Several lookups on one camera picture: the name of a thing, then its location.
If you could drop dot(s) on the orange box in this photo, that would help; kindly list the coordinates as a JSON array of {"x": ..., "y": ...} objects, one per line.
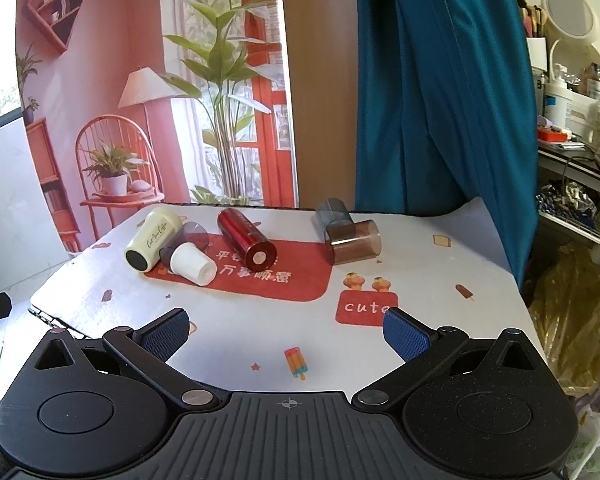
[{"x": 552, "y": 134}]

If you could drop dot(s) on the white plastic bag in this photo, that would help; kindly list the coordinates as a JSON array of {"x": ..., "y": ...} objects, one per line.
[{"x": 597, "y": 435}]

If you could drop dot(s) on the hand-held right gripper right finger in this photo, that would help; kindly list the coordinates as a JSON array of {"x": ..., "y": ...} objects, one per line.
[{"x": 406, "y": 334}]

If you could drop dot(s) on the teal curtain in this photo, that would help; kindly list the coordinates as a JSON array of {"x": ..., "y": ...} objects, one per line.
[{"x": 430, "y": 85}]

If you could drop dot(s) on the makeup brushes in holder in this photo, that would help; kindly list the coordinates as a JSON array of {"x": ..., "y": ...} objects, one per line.
[{"x": 532, "y": 17}]

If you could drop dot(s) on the white printed tablecloth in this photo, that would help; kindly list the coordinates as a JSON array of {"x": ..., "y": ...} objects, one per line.
[{"x": 260, "y": 330}]

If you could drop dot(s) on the clear purple cup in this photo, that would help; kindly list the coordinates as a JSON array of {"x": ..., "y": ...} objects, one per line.
[{"x": 197, "y": 235}]

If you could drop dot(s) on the yellow plastic bag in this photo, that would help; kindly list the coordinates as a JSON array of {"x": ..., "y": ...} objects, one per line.
[{"x": 575, "y": 310}]

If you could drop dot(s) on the white pump bottle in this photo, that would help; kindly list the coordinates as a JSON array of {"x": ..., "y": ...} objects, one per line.
[{"x": 557, "y": 105}]

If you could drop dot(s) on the round white mirror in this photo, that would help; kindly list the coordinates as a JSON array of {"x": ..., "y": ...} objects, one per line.
[{"x": 567, "y": 10}]

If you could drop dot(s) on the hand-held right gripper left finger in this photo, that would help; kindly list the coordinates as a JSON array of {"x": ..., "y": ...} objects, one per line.
[{"x": 166, "y": 334}]

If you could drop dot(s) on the small white cup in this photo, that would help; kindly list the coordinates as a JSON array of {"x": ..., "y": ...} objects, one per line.
[{"x": 190, "y": 261}]

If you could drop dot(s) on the cream coffee cup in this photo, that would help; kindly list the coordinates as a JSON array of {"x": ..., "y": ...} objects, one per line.
[{"x": 152, "y": 235}]

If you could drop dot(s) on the clear brown cup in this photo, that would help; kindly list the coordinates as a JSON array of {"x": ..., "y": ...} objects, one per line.
[{"x": 355, "y": 242}]

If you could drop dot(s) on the wall poster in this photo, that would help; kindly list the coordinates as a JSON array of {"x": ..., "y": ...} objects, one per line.
[{"x": 105, "y": 60}]

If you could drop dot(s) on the clear grey cup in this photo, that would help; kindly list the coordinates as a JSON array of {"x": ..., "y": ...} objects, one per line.
[{"x": 332, "y": 212}]

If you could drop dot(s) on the white shelf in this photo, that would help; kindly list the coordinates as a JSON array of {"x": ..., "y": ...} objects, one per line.
[{"x": 570, "y": 152}]

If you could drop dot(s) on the red metallic cup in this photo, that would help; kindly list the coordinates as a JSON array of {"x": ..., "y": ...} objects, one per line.
[{"x": 242, "y": 237}]

